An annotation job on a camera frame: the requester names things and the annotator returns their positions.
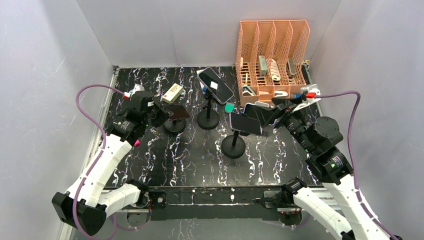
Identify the grey item in organizer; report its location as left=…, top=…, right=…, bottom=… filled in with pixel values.
left=286, top=57, right=297, bottom=78

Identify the clear-case phone on stand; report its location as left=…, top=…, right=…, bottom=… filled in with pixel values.
left=196, top=67, right=234, bottom=105

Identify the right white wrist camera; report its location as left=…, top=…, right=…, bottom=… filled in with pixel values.
left=293, top=84, right=321, bottom=112

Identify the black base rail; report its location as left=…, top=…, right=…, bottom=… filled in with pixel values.
left=125, top=185, right=335, bottom=229

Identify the white ribbed item in organizer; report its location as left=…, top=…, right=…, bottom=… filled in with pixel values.
left=270, top=59, right=281, bottom=82

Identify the teal white eraser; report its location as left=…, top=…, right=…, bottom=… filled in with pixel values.
left=224, top=102, right=235, bottom=114

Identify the black phone stand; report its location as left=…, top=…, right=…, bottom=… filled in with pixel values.
left=221, top=130, right=246, bottom=159
left=196, top=90, right=220, bottom=130
left=163, top=119, right=186, bottom=135

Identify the grey stapler in organizer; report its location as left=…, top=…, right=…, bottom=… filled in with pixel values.
left=258, top=55, right=268, bottom=77

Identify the light blue phone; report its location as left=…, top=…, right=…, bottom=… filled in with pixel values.
left=243, top=103, right=261, bottom=120

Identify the orange file organizer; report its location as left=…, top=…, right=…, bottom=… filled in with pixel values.
left=235, top=19, right=310, bottom=106

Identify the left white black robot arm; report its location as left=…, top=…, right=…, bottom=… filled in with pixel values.
left=51, top=90, right=171, bottom=237

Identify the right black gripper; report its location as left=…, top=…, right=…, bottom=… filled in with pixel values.
left=251, top=96, right=315, bottom=153

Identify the cream box with red label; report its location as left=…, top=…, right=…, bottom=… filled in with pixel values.
left=161, top=83, right=184, bottom=104

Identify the white tape dispenser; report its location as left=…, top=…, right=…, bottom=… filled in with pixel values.
left=274, top=90, right=289, bottom=99

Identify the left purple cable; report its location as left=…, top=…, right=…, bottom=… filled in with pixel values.
left=72, top=84, right=132, bottom=240

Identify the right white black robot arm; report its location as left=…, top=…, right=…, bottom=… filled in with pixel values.
left=250, top=99, right=399, bottom=240

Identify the white-edged phone on stand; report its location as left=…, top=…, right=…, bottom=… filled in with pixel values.
left=229, top=112, right=263, bottom=136

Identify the purple-edged phone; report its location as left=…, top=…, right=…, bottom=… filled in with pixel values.
left=165, top=104, right=190, bottom=120

